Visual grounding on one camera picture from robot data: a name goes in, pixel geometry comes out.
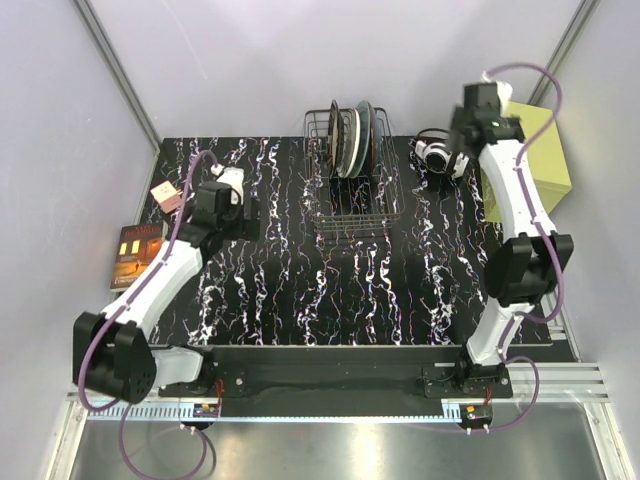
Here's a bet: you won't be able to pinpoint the dark cover book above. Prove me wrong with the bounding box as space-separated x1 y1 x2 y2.
110 221 168 293

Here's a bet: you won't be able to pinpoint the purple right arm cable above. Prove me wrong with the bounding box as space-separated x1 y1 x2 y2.
399 62 569 435

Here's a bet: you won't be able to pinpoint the aluminium rail frame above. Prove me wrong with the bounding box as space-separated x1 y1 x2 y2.
46 363 639 479

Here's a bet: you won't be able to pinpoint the light teal plate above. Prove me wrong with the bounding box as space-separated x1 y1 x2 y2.
353 100 374 177

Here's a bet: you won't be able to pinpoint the pink cube socket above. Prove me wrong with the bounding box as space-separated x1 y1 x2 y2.
150 181 182 214

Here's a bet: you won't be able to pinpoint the yellow green box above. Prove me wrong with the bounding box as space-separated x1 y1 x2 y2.
480 102 572 223

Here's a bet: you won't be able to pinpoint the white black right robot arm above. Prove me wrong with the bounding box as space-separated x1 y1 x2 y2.
448 81 574 397

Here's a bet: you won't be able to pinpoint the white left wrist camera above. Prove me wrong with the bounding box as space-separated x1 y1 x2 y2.
211 164 245 205

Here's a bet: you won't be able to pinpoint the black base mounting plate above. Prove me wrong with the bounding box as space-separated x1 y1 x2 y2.
94 343 581 420

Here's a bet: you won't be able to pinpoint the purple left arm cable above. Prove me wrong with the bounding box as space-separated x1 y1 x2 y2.
77 149 224 476

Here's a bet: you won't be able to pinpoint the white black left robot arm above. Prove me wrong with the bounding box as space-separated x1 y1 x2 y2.
72 168 260 404

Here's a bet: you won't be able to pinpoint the dark wire dish rack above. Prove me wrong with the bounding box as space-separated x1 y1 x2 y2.
304 109 404 237

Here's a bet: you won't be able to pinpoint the brown cream checkered plate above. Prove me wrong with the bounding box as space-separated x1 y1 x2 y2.
327 100 344 175

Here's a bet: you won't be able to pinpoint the white blue striped plate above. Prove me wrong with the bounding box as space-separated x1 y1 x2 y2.
342 108 361 178

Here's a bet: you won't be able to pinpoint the black white headphones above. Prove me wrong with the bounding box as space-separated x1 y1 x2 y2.
412 127 470 180

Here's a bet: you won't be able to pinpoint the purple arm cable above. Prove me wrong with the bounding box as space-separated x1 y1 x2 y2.
77 149 224 476
399 62 569 435

